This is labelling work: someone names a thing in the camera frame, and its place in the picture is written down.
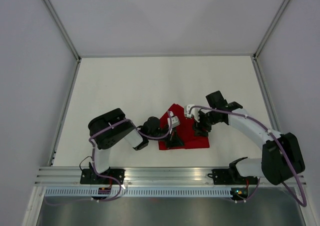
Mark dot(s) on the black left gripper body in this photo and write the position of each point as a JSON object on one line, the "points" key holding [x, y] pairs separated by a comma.
{"points": [[160, 133]]}

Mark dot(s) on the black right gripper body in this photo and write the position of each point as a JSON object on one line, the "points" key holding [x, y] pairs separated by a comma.
{"points": [[205, 121]]}

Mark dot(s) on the red cloth napkin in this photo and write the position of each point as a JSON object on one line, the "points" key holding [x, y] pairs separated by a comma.
{"points": [[185, 131]]}

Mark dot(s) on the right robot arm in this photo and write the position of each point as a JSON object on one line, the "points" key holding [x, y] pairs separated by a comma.
{"points": [[281, 156]]}

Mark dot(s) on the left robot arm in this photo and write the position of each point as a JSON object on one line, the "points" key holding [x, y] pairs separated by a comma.
{"points": [[110, 128]]}

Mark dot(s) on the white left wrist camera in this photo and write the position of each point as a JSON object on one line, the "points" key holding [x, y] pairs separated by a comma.
{"points": [[173, 121]]}

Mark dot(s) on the aluminium front rail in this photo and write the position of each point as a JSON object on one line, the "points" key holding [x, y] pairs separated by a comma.
{"points": [[133, 176]]}

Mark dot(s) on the white slotted cable duct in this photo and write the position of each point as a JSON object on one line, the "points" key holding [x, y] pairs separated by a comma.
{"points": [[172, 192]]}

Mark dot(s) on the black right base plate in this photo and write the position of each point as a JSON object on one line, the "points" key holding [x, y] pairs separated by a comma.
{"points": [[225, 176]]}

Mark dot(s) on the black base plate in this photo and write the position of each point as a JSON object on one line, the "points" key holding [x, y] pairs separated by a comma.
{"points": [[88, 177], [225, 176]]}

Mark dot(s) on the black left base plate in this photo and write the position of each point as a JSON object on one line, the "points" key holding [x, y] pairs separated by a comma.
{"points": [[88, 177]]}

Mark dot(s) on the left aluminium frame post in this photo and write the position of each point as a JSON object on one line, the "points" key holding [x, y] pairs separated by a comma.
{"points": [[62, 30]]}

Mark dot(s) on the aluminium frame post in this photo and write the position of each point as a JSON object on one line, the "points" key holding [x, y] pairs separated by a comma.
{"points": [[272, 26], [62, 30]]}

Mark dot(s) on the right aluminium frame post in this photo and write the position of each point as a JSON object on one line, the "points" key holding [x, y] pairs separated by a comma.
{"points": [[272, 26]]}

